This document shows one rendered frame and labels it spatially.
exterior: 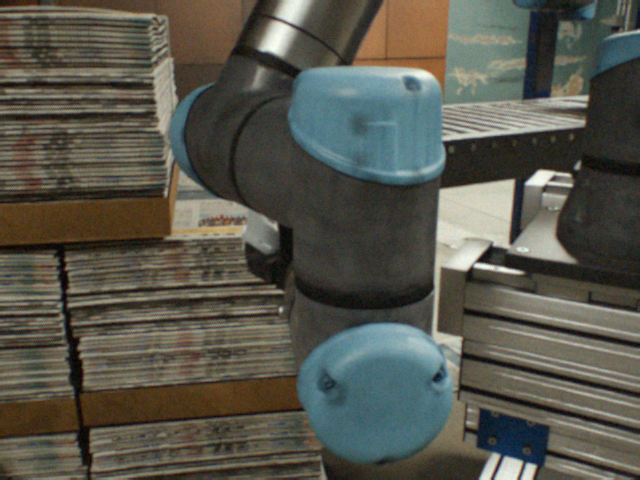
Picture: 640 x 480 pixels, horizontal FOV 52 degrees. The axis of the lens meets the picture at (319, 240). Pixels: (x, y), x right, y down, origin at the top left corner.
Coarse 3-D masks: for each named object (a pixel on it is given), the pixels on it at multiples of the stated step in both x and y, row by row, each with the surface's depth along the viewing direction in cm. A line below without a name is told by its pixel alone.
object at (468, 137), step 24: (456, 144) 154; (480, 144) 157; (504, 144) 160; (528, 144) 164; (552, 144) 168; (576, 144) 172; (456, 168) 156; (480, 168) 159; (504, 168) 163; (528, 168) 166; (552, 168) 170
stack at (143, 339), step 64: (192, 192) 92; (0, 256) 69; (64, 256) 74; (128, 256) 71; (192, 256) 72; (0, 320) 70; (64, 320) 73; (128, 320) 73; (192, 320) 75; (256, 320) 76; (0, 384) 73; (64, 384) 74; (128, 384) 76; (192, 384) 77; (0, 448) 76; (64, 448) 77; (128, 448) 78; (192, 448) 80; (256, 448) 81; (320, 448) 83
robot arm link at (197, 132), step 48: (288, 0) 40; (336, 0) 40; (384, 0) 44; (240, 48) 41; (288, 48) 40; (336, 48) 41; (192, 96) 44; (240, 96) 40; (192, 144) 42; (240, 192) 38
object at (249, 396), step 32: (224, 384) 77; (256, 384) 78; (288, 384) 78; (0, 416) 74; (32, 416) 74; (64, 416) 75; (96, 416) 76; (128, 416) 76; (160, 416) 77; (192, 416) 78
